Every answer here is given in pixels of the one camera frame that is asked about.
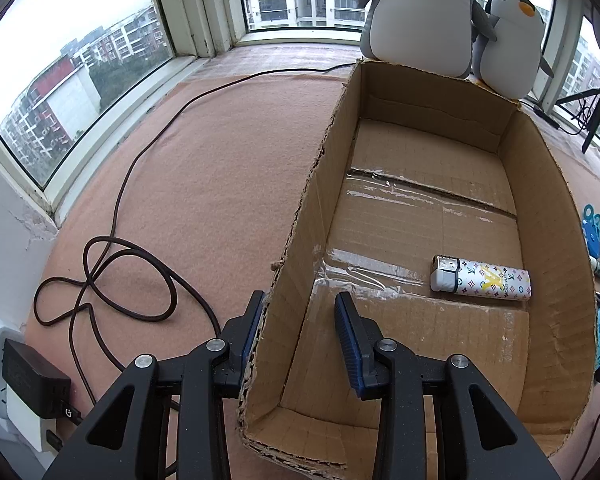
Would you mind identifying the thin black cable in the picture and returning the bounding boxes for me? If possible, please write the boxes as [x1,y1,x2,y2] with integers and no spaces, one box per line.
[530,102,588,136]

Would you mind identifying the black power cable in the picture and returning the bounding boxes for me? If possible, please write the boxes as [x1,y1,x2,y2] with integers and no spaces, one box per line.
[33,61,357,411]

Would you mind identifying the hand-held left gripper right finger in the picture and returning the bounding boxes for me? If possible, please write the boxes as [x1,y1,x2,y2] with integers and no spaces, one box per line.
[334,291,563,480]

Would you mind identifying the small grey penguin plush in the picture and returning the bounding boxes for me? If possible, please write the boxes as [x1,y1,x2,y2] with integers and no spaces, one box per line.
[472,0,555,101]

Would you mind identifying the large grey penguin plush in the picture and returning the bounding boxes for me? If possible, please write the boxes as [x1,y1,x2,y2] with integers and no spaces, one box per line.
[355,0,498,79]

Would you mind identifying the white patterned lighter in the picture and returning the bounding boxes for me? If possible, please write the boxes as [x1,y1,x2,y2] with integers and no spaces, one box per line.
[429,255,532,302]

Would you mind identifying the black power adapter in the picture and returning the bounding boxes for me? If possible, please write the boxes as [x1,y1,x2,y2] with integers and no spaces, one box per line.
[1,338,73,418]

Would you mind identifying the black tripod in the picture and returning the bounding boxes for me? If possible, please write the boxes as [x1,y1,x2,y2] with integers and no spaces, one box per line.
[555,65,600,153]

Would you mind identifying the cardboard box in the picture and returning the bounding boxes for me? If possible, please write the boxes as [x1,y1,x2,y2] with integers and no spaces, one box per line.
[236,58,597,478]

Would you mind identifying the white power strip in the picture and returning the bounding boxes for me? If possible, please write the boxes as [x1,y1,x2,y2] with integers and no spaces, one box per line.
[0,312,56,453]

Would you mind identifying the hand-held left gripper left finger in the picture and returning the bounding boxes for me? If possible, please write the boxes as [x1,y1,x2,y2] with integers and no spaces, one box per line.
[42,290,266,480]

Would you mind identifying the pink blanket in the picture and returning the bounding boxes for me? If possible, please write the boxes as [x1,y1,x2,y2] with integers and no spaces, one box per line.
[22,45,600,480]

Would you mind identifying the blue plastic clip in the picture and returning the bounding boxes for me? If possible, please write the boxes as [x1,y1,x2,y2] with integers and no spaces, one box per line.
[581,204,600,266]

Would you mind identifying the white window frame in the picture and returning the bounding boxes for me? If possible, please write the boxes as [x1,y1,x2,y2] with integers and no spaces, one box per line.
[0,0,600,221]

